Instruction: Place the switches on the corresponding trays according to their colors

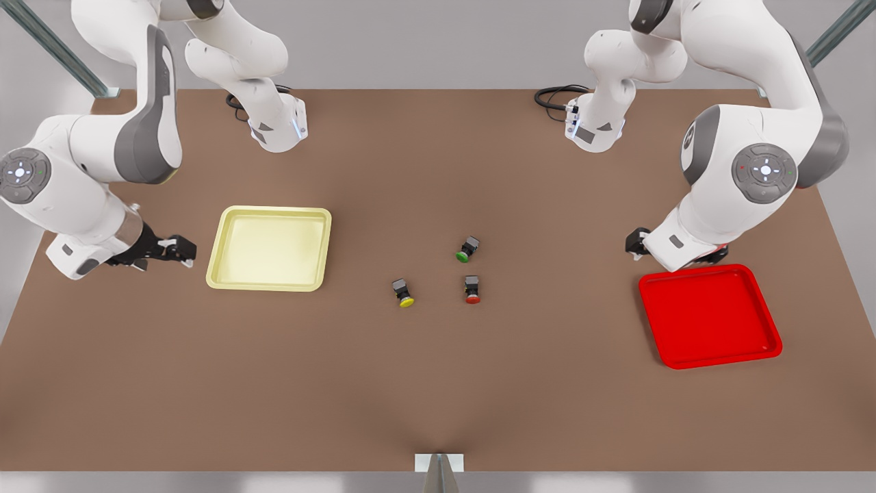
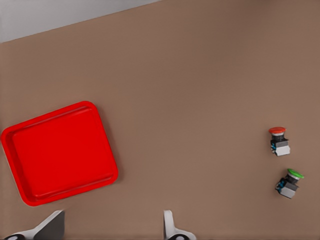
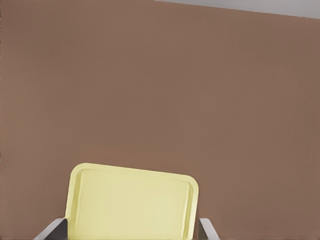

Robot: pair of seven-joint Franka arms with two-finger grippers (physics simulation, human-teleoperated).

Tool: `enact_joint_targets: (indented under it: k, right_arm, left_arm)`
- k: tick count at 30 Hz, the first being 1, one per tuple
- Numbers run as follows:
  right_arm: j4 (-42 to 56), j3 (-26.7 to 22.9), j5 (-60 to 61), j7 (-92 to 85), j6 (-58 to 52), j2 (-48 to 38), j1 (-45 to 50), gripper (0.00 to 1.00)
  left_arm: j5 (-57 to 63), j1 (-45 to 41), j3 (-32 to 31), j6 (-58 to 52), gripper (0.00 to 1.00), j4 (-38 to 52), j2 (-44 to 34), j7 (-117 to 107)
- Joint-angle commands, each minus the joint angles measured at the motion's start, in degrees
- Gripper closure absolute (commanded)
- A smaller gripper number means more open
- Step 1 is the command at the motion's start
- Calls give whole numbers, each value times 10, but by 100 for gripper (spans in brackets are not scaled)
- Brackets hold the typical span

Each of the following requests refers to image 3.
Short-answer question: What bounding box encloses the pale yellow rectangular tray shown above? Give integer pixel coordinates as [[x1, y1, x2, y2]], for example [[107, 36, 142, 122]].
[[63, 162, 200, 240]]

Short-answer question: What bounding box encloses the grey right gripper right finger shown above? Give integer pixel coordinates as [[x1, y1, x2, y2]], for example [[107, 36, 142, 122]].
[[197, 217, 219, 240]]

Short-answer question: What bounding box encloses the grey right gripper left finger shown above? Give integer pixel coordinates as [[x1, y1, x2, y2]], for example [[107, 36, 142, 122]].
[[33, 217, 70, 240]]

